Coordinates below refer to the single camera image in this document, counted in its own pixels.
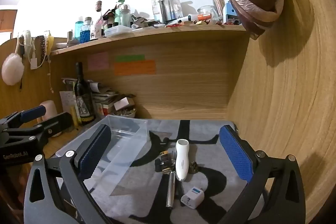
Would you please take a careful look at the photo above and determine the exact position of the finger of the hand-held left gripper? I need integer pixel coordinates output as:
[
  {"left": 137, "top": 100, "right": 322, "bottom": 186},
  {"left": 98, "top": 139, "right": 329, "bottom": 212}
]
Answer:
[
  {"left": 0, "top": 105, "right": 47, "bottom": 130},
  {"left": 5, "top": 112, "right": 73, "bottom": 141}
]

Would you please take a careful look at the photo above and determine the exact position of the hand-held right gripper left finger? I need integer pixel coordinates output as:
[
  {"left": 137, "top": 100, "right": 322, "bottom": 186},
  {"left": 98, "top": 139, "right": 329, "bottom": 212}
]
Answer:
[{"left": 24, "top": 124, "right": 112, "bottom": 224}]

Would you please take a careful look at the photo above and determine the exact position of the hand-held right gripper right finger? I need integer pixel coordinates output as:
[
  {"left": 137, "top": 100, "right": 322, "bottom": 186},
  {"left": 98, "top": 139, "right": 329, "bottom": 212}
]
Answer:
[{"left": 219, "top": 124, "right": 306, "bottom": 224}]

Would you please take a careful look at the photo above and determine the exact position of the clear plastic box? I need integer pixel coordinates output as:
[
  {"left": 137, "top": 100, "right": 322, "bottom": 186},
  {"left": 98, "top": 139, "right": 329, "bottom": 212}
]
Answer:
[{"left": 55, "top": 115, "right": 148, "bottom": 195}]

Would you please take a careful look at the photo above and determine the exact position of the small dark round object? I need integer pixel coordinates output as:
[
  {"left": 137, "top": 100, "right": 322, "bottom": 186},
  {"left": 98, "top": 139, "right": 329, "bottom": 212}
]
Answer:
[{"left": 189, "top": 161, "right": 201, "bottom": 174}]

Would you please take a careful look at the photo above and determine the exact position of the white electric shaver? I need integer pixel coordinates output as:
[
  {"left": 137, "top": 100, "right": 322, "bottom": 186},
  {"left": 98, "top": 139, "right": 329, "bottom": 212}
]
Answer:
[{"left": 175, "top": 139, "right": 190, "bottom": 182}]

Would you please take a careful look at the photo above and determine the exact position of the black yellow rectangular battery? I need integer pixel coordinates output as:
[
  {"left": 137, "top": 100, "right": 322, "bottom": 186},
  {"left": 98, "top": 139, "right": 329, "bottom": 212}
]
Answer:
[{"left": 155, "top": 151, "right": 176, "bottom": 174}]

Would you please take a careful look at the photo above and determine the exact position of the pale pink cylinder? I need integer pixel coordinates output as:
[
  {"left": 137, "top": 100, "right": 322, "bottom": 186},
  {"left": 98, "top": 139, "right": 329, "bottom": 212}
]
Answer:
[{"left": 37, "top": 100, "right": 63, "bottom": 138}]

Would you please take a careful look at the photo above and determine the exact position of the yellow pen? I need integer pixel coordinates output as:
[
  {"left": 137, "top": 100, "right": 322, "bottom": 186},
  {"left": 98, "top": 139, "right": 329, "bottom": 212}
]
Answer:
[{"left": 71, "top": 106, "right": 79, "bottom": 128}]

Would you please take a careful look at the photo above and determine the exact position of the white paper note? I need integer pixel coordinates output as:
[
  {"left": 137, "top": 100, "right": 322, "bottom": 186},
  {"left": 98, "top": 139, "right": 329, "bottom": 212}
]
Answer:
[{"left": 60, "top": 91, "right": 76, "bottom": 114}]

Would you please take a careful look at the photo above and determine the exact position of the dark wine bottle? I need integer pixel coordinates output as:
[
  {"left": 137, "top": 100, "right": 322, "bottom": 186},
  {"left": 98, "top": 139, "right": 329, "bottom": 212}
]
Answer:
[{"left": 74, "top": 62, "right": 95, "bottom": 126}]

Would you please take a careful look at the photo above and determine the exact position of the grey black patterned mat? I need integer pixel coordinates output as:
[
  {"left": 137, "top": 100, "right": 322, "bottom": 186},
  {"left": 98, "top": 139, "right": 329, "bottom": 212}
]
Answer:
[{"left": 56, "top": 119, "right": 265, "bottom": 224}]

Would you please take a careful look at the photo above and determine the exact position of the white bowl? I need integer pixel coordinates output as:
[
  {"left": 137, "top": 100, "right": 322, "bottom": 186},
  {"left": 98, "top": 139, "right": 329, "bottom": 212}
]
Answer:
[{"left": 112, "top": 109, "right": 136, "bottom": 119}]

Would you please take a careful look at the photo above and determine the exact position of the white fluffy pouf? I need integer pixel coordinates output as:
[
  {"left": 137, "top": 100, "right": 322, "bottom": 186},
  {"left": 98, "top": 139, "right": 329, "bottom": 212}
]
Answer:
[{"left": 1, "top": 53, "right": 25, "bottom": 86}]

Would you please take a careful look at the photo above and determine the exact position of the white rolled paper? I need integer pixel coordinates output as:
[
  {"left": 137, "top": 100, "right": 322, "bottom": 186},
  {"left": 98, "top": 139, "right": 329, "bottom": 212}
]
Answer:
[{"left": 88, "top": 80, "right": 101, "bottom": 93}]

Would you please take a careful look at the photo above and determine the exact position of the stack of books and papers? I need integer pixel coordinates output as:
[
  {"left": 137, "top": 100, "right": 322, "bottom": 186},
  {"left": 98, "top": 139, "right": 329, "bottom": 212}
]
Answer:
[{"left": 91, "top": 80, "right": 137, "bottom": 117}]

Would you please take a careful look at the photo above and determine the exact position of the small white box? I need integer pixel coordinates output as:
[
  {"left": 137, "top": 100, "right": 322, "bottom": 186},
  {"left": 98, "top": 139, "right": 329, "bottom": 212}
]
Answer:
[{"left": 113, "top": 97, "right": 130, "bottom": 111}]

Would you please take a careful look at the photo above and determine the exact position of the white charger plug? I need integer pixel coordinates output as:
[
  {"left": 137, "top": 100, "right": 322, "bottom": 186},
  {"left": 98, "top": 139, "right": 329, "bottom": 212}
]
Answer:
[{"left": 181, "top": 186, "right": 205, "bottom": 210}]

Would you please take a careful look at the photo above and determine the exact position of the patterned headband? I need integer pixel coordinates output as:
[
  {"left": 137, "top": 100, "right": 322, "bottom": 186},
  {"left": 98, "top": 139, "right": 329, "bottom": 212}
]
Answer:
[{"left": 34, "top": 35, "right": 47, "bottom": 60}]

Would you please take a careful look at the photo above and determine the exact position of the pink sticky note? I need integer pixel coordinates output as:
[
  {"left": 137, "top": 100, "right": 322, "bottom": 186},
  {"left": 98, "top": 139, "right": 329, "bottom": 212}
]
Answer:
[{"left": 87, "top": 52, "right": 109, "bottom": 71}]

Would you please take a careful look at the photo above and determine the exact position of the silver metal cylinder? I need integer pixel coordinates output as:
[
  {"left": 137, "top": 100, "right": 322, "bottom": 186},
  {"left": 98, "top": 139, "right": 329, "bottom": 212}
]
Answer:
[{"left": 165, "top": 172, "right": 176, "bottom": 209}]

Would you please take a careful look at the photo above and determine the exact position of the orange sticky note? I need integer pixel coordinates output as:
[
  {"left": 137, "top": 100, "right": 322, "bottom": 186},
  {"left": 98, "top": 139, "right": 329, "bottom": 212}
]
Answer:
[{"left": 114, "top": 60, "right": 156, "bottom": 75}]

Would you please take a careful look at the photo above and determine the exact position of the teal plastic bottle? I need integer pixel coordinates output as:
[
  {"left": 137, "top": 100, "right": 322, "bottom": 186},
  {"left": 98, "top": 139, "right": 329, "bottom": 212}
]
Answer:
[{"left": 74, "top": 21, "right": 84, "bottom": 42}]

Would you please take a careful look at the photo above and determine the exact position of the blue bead bottle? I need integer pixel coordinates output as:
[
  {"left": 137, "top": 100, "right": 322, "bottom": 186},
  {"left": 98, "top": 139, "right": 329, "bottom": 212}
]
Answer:
[{"left": 80, "top": 17, "right": 92, "bottom": 43}]

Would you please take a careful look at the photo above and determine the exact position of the green sticky note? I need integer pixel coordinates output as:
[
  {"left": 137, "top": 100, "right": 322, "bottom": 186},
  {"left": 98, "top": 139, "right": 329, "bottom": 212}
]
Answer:
[{"left": 115, "top": 55, "right": 145, "bottom": 62}]

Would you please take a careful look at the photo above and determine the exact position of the clear food container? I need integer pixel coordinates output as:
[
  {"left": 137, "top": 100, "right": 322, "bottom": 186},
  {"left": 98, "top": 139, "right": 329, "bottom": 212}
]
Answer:
[{"left": 104, "top": 25, "right": 134, "bottom": 38}]

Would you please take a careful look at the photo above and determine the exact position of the green pump bottle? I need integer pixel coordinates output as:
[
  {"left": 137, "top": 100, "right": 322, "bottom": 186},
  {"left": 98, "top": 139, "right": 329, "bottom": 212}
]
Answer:
[{"left": 115, "top": 0, "right": 126, "bottom": 26}]

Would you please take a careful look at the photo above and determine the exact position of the grey capped bottle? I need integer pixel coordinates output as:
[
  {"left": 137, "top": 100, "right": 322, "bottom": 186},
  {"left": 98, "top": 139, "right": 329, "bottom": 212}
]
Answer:
[{"left": 120, "top": 4, "right": 131, "bottom": 28}]

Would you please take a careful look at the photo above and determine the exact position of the blue box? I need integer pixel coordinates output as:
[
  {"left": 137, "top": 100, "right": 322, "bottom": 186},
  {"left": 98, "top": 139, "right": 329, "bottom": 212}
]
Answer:
[{"left": 225, "top": 1, "right": 238, "bottom": 22}]

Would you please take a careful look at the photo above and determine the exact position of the white orange tube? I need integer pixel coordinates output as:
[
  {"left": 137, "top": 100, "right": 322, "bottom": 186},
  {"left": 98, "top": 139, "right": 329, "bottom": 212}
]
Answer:
[{"left": 168, "top": 13, "right": 212, "bottom": 25}]

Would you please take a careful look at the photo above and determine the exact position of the glass jar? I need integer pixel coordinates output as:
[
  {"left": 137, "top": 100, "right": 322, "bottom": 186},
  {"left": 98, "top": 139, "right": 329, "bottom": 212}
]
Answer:
[{"left": 197, "top": 5, "right": 219, "bottom": 25}]

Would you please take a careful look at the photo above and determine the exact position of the tall clear canister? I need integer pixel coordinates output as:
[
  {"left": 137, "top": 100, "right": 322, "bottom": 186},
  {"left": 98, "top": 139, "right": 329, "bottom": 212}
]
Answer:
[{"left": 211, "top": 0, "right": 226, "bottom": 22}]

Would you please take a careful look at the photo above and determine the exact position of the clear blister pack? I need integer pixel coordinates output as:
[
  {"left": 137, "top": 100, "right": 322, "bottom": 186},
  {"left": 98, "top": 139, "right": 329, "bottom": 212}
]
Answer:
[{"left": 152, "top": 0, "right": 184, "bottom": 24}]

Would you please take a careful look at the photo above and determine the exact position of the white cable with adapter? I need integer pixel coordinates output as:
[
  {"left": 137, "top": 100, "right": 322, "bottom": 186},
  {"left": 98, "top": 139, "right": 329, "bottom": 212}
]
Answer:
[{"left": 17, "top": 30, "right": 50, "bottom": 70}]

